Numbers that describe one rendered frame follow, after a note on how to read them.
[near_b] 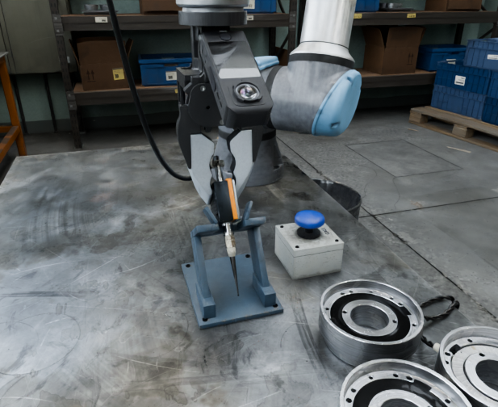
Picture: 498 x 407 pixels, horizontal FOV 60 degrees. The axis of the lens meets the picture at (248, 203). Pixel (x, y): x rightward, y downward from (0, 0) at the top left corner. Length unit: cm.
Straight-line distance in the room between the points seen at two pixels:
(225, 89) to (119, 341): 29
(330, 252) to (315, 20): 40
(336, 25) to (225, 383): 59
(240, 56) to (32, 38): 367
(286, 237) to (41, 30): 362
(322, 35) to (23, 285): 59
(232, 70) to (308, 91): 35
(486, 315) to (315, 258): 147
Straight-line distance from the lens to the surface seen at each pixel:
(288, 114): 77
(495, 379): 50
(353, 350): 45
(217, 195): 50
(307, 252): 56
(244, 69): 43
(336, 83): 75
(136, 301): 56
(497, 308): 205
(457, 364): 47
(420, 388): 43
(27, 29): 407
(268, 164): 85
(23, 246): 73
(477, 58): 437
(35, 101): 440
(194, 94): 47
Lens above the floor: 113
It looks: 26 degrees down
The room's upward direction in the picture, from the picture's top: straight up
